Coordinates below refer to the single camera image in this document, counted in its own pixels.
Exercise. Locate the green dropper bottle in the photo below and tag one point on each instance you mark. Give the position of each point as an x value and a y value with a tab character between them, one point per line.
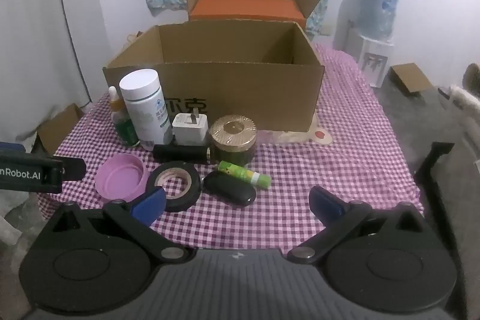
122	125

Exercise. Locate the white curtain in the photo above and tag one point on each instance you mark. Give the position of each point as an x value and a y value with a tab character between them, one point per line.
37	42

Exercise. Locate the large cardboard box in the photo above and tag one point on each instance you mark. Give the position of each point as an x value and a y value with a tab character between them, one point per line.
243	98

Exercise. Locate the flat cardboard piece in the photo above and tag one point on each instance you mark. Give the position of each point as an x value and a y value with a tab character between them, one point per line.
410	78

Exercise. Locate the orange box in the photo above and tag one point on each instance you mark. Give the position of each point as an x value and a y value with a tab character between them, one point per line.
243	9

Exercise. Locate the purple plastic bowl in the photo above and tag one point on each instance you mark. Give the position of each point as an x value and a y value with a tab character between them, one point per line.
116	177

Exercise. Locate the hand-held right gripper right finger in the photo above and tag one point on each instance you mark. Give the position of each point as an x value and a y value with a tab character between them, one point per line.
326	208

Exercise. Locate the white plastic bottle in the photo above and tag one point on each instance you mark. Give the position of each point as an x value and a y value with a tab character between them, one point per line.
146	110

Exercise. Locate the gold-lidded dark jar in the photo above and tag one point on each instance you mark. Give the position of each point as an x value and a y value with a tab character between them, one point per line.
232	147

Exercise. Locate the purple checked tablecloth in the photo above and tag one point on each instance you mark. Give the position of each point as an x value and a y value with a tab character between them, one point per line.
300	162

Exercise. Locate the green lip balm stick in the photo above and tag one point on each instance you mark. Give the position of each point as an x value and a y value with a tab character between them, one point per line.
240	173

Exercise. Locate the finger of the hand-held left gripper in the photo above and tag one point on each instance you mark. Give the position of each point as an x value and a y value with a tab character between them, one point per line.
73	169

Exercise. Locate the small brown cardboard box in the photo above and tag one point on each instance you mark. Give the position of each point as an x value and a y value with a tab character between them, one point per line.
60	128

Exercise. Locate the black cylinder with gold end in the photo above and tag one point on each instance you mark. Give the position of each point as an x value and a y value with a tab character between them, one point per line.
180	153

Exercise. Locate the white charger plug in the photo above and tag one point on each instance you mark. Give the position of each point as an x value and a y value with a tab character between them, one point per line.
187	132

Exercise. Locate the black tape roll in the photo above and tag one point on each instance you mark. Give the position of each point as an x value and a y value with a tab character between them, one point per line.
180	203

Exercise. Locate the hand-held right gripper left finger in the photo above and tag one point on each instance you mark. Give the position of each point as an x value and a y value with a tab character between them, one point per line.
150	206

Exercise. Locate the white water dispenser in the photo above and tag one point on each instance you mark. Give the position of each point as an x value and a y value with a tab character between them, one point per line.
371	57

